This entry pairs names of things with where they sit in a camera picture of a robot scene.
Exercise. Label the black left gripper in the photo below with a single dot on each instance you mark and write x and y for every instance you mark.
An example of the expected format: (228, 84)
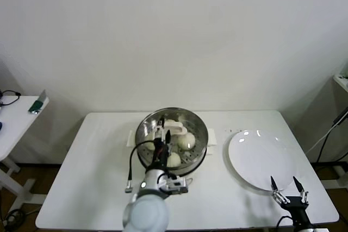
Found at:
(161, 153)

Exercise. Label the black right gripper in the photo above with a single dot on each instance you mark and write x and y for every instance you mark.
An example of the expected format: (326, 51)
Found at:
(297, 207)

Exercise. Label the round glass pot lid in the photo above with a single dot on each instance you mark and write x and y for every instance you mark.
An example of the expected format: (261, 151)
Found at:
(176, 128)

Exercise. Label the white steamed baozi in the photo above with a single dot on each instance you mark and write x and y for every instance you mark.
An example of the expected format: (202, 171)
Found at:
(187, 141)
(175, 160)
(150, 143)
(170, 121)

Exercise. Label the perforated steel steamer basket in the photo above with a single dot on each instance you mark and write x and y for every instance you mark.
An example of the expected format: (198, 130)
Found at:
(201, 134)

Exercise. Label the cream electric cooking pot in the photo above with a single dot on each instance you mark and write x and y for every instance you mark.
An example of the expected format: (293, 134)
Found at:
(194, 173)

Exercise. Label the white round plate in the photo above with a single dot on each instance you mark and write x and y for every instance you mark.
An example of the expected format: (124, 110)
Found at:
(258, 156)

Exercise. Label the black adapter plug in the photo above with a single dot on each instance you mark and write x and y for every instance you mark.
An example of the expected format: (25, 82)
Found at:
(338, 119)

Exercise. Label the white shelf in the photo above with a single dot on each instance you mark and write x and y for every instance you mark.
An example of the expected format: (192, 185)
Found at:
(342, 82)

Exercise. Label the white side table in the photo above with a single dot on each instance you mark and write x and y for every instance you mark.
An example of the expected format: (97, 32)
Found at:
(16, 123)

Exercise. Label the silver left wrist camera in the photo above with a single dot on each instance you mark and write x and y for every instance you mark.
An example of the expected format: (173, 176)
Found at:
(176, 185)

